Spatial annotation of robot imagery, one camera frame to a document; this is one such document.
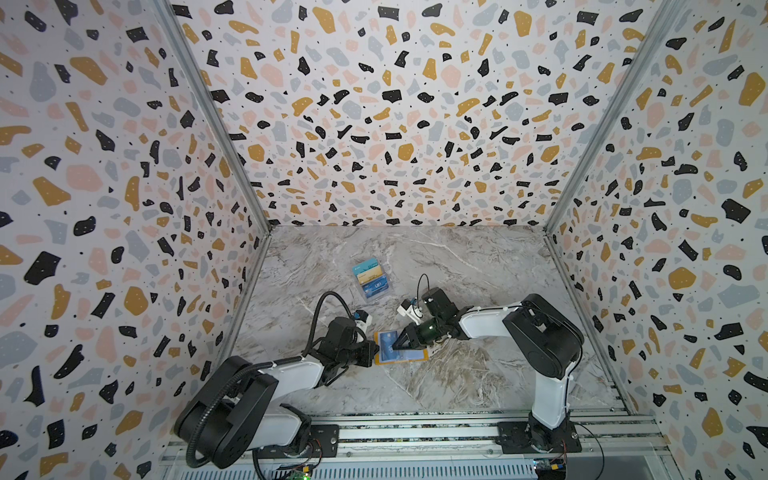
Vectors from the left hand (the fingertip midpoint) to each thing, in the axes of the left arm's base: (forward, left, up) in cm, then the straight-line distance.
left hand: (384, 344), depth 87 cm
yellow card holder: (-2, -5, -2) cm, 6 cm away
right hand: (-1, -3, +2) cm, 4 cm away
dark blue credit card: (+2, -1, -2) cm, 3 cm away
